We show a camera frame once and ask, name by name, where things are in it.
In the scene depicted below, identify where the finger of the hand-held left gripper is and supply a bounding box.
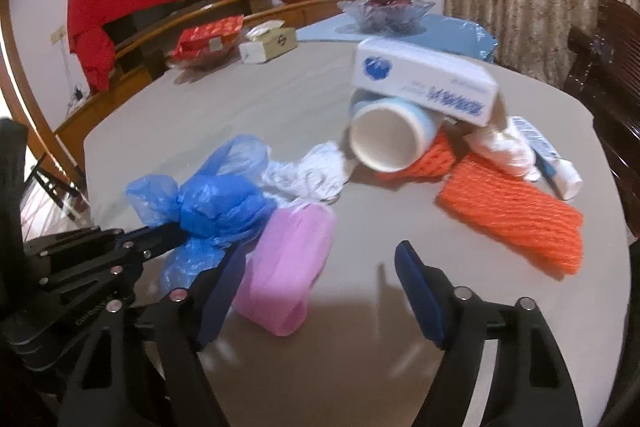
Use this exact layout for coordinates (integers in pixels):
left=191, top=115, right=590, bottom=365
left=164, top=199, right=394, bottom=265
left=113, top=222, right=194, bottom=264

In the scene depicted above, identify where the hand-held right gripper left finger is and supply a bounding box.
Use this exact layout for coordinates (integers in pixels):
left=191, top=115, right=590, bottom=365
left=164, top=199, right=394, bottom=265
left=57, top=244, right=248, bottom=427

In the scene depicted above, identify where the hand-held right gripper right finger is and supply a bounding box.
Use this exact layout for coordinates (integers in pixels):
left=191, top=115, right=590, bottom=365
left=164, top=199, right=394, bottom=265
left=394, top=241, right=586, bottom=427

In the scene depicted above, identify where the blue plastic bag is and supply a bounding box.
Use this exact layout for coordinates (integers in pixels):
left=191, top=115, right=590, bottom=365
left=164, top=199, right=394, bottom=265
left=126, top=134, right=278, bottom=295

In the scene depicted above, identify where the white plastic bag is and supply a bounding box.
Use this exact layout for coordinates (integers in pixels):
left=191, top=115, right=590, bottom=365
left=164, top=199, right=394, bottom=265
left=260, top=142, right=358, bottom=208

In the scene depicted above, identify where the white paper cup blue band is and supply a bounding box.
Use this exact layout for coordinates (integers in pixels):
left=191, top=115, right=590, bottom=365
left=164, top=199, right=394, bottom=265
left=348, top=96, right=435, bottom=172

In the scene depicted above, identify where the white foam net wad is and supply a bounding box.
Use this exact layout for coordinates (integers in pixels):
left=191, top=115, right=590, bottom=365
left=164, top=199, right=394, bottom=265
left=467, top=117, right=536, bottom=180

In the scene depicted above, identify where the white box blue print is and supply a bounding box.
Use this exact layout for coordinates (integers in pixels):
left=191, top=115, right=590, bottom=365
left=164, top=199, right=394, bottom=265
left=350, top=38, right=501, bottom=128

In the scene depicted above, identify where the pink foam sleeve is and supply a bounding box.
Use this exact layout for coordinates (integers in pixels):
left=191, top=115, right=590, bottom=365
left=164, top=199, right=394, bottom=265
left=231, top=203, right=337, bottom=337

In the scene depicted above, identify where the black metal stand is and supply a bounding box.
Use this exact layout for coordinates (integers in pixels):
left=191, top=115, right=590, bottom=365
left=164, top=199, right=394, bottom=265
left=22, top=152, right=83, bottom=212

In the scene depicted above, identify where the large orange foam net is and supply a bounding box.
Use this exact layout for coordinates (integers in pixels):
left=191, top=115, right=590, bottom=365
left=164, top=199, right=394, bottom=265
left=436, top=154, right=585, bottom=280

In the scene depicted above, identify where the small orange foam net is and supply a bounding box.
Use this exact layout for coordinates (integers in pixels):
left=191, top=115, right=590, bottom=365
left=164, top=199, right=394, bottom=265
left=375, top=129, right=458, bottom=188

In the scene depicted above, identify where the white squeeze tube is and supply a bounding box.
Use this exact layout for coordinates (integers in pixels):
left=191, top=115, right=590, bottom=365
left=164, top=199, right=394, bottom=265
left=510, top=116, right=583, bottom=201

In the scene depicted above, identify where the red snack packet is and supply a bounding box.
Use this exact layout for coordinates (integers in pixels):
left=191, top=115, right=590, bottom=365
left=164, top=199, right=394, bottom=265
left=167, top=16, right=244, bottom=68

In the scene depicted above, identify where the white tissue box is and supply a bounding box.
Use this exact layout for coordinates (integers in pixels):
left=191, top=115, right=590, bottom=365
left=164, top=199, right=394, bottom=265
left=239, top=19, right=298, bottom=65

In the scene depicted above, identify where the blue table cover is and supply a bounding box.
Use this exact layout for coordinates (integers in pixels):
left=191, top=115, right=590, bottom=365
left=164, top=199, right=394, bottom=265
left=295, top=12, right=500, bottom=65

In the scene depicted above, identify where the bag of red fruit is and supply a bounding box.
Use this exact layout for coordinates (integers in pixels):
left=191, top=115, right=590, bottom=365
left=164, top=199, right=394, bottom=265
left=337, top=0, right=436, bottom=35

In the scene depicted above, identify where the dark wooden armchair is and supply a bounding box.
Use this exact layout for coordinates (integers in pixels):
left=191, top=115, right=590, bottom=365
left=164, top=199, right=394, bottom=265
left=562, top=0, right=640, bottom=238

